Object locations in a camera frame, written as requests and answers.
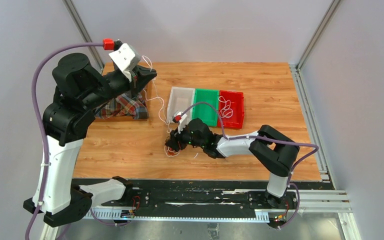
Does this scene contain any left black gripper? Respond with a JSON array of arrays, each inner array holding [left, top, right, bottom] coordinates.
[[80, 64, 158, 111]]

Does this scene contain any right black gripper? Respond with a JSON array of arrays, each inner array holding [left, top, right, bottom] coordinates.
[[165, 122, 205, 153]]

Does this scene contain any white cable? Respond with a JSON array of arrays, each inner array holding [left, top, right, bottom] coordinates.
[[217, 96, 235, 119], [140, 55, 173, 133]]

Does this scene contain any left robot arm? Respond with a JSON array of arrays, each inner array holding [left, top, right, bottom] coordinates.
[[23, 53, 157, 227]]

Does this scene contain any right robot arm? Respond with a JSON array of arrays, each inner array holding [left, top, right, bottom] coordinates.
[[164, 118, 300, 209]]

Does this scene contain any wooden tray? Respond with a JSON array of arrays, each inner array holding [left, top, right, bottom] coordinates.
[[92, 74, 153, 123]]

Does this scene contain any plaid flannel shirt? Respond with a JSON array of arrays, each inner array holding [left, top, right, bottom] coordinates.
[[94, 92, 150, 121]]

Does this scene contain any white plastic bin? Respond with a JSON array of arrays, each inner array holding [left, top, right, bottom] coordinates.
[[166, 86, 196, 123]]

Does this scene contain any green plastic bin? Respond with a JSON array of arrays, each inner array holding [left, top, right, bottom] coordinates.
[[192, 88, 220, 127]]

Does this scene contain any red plastic bin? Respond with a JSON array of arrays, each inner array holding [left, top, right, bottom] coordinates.
[[217, 90, 245, 129]]

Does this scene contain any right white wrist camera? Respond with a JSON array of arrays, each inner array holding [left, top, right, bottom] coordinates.
[[172, 111, 188, 134]]

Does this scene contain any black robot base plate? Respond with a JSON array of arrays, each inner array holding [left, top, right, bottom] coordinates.
[[69, 178, 312, 220]]

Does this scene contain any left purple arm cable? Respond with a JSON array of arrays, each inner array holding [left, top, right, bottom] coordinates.
[[24, 39, 115, 240]]

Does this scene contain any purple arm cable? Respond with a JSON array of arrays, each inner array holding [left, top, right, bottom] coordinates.
[[24, 39, 115, 240], [173, 101, 320, 231]]

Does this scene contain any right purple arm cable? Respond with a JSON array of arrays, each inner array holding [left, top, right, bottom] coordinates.
[[173, 101, 320, 231]]

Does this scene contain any aluminium frame rail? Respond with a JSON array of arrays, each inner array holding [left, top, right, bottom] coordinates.
[[41, 182, 362, 240]]

